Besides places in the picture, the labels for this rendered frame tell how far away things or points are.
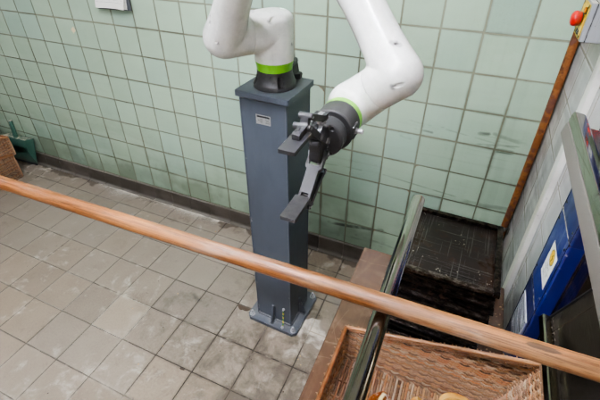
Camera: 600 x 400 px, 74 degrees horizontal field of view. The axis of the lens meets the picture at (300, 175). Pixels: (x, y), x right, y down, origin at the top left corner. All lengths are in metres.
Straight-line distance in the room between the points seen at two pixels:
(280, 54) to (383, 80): 0.54
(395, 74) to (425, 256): 0.56
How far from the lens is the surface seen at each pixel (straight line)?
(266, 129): 1.41
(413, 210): 0.90
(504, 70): 1.74
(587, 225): 0.59
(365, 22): 0.91
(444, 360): 1.20
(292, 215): 0.71
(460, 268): 1.21
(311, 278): 0.69
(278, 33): 1.31
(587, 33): 1.36
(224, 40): 1.23
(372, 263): 1.60
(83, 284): 2.56
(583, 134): 0.74
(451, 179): 1.96
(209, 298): 2.26
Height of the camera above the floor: 1.72
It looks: 34 degrees down
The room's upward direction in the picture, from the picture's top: straight up
